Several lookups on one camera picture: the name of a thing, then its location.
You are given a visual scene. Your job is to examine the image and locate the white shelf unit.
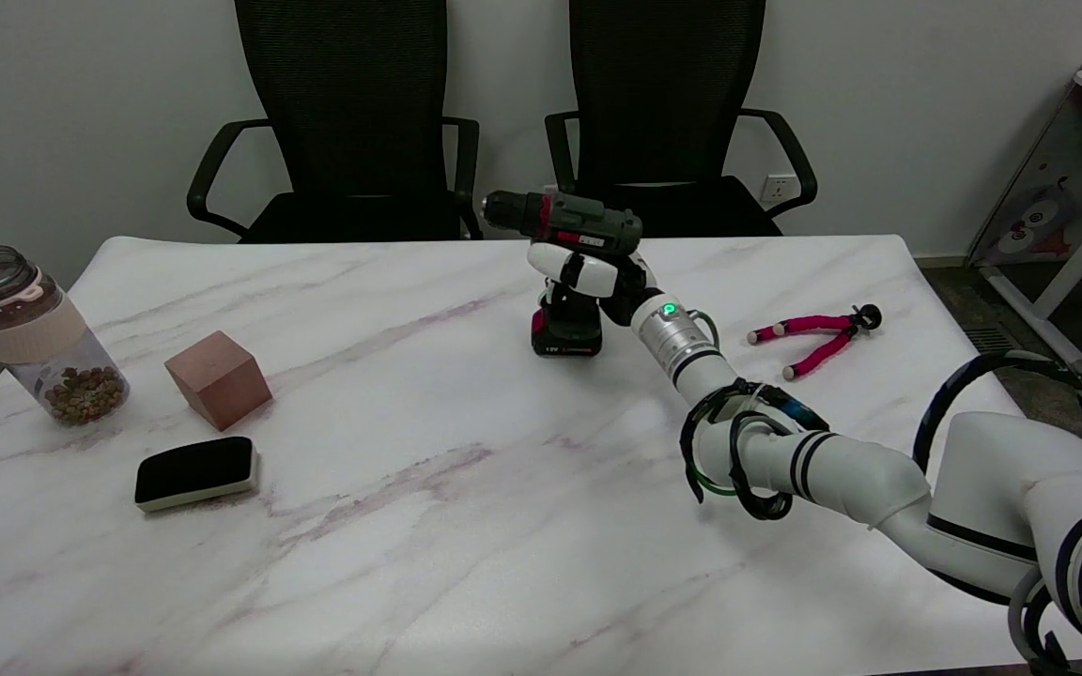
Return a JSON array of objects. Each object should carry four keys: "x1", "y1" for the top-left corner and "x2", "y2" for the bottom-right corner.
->
[{"x1": 966, "y1": 0, "x2": 1082, "y2": 376}]

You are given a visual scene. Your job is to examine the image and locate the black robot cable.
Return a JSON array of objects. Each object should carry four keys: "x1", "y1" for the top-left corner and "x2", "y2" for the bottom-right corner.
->
[{"x1": 913, "y1": 350, "x2": 1082, "y2": 489}]

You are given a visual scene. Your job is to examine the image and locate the clear jar with nuts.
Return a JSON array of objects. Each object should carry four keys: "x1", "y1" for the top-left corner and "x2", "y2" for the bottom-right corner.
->
[{"x1": 0, "y1": 246, "x2": 131, "y2": 428}]

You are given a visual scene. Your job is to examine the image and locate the brown wooden cube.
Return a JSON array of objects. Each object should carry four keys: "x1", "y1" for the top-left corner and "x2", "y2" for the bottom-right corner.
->
[{"x1": 163, "y1": 330, "x2": 273, "y2": 433}]

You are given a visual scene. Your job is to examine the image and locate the black mesh office chair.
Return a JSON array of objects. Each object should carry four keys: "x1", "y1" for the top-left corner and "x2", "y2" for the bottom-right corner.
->
[
  {"x1": 186, "y1": 0, "x2": 483, "y2": 245},
  {"x1": 544, "y1": 0, "x2": 818, "y2": 238}
]

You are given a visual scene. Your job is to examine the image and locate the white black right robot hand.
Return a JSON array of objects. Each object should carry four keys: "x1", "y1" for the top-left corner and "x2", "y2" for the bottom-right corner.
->
[{"x1": 527, "y1": 241, "x2": 666, "y2": 330}]

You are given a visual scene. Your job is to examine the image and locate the black whiteboard eraser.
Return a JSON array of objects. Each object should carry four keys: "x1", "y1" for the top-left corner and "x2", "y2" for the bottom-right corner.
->
[{"x1": 133, "y1": 436, "x2": 260, "y2": 514}]

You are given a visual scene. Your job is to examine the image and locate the green red power screwdriver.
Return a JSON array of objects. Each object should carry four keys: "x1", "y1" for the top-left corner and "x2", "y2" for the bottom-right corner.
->
[{"x1": 482, "y1": 188, "x2": 643, "y2": 359}]

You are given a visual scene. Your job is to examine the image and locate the red flexible mini tripod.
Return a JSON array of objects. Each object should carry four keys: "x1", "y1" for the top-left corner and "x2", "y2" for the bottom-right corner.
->
[{"x1": 746, "y1": 303, "x2": 882, "y2": 381}]

